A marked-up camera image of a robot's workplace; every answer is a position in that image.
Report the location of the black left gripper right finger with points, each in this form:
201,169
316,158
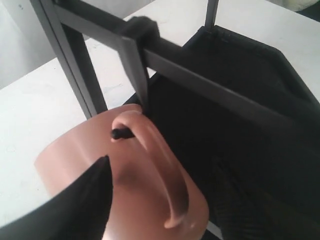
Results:
284,205

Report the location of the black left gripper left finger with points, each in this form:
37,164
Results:
79,212

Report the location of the pink ceramic mug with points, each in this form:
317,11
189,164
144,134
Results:
154,198

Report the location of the black two-tier shelf rack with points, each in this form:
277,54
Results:
220,94

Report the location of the white backdrop cloth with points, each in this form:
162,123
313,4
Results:
24,45

